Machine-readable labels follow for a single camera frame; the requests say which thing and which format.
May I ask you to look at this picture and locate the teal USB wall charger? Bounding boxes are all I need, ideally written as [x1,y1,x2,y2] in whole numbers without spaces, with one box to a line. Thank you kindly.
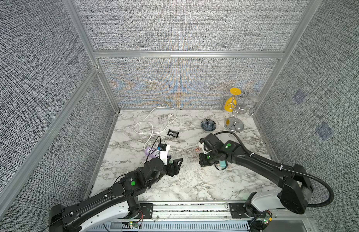
[219,160,228,171]

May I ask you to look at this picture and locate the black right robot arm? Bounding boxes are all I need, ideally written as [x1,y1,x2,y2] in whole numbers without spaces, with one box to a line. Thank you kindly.
[198,133,335,217]

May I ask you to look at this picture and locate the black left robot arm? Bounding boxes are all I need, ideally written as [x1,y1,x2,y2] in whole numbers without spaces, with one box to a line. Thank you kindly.
[47,158,183,232]

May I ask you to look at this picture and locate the purple power strip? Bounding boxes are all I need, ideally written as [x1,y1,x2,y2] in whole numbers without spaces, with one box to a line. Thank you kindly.
[144,147,160,158]

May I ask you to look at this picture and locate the blue patterned ceramic bowl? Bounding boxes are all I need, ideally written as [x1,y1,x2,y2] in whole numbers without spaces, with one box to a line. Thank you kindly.
[200,119,217,131]

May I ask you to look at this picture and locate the black snack bar wrapper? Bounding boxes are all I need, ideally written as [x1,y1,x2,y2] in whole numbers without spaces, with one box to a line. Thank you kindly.
[167,130,179,138]

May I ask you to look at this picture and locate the chrome stand with yellow cups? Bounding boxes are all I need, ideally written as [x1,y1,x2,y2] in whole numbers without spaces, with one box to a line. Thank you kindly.
[224,88,261,133]

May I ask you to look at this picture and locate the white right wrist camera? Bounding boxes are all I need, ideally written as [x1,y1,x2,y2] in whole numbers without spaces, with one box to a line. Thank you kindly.
[198,138,212,154]

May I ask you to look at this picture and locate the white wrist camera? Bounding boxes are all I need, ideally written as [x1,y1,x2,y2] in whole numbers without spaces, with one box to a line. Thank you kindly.
[157,143,170,165]
[198,138,212,154]

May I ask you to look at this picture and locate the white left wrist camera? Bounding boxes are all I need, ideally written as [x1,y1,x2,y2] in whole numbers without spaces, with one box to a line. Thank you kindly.
[157,143,170,165]

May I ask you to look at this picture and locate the aluminium front rail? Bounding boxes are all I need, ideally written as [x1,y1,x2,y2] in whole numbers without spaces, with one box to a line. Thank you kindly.
[72,200,313,232]

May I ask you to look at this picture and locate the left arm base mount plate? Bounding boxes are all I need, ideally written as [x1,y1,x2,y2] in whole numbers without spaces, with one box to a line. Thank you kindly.
[135,203,154,220]

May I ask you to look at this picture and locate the white power strip cable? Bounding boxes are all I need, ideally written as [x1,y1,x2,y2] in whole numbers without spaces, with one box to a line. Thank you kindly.
[133,107,179,148]

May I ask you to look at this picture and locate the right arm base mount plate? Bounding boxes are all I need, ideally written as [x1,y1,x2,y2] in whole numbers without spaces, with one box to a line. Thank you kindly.
[227,203,249,219]

